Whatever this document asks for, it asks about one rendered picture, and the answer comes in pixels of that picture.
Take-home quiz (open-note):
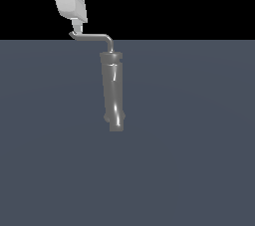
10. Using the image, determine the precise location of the grey bent faucet handle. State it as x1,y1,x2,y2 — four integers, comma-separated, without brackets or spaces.
68,30,116,55

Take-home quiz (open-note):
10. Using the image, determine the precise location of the grey metal cylinder tool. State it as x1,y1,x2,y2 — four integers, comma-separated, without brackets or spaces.
99,51,127,133

